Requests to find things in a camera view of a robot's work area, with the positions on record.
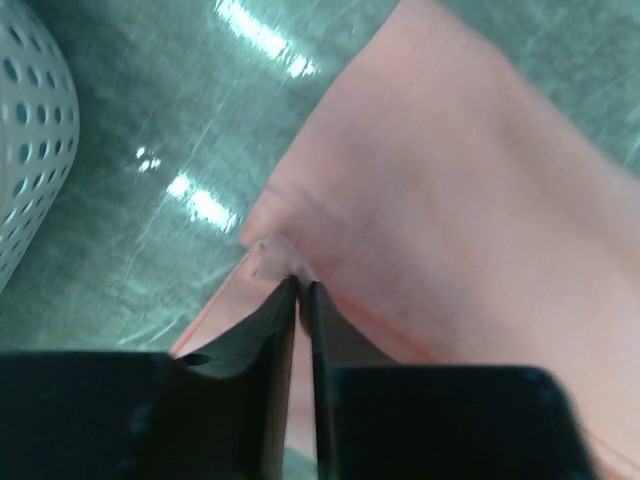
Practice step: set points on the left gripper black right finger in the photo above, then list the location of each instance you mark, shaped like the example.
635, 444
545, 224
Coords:
378, 419

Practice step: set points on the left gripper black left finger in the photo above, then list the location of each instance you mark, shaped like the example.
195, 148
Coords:
123, 415

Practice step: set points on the salmon orange t shirt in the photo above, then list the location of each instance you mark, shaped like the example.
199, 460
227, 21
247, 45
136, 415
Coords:
456, 216

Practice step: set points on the white laundry basket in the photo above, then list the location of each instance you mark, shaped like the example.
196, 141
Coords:
40, 128

